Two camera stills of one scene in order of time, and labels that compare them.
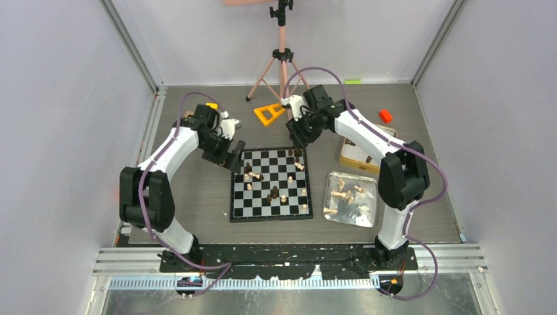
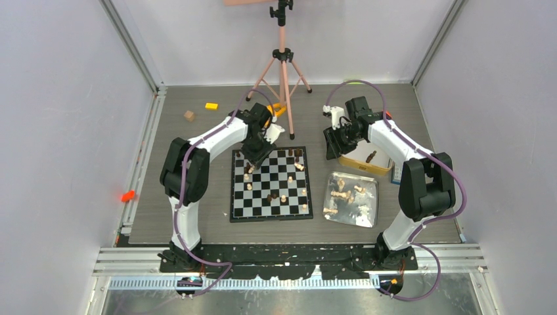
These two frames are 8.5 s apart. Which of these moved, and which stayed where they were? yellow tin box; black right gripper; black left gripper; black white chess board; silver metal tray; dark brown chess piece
Moved: black left gripper; black right gripper
Stayed: black white chess board; silver metal tray; dark brown chess piece; yellow tin box
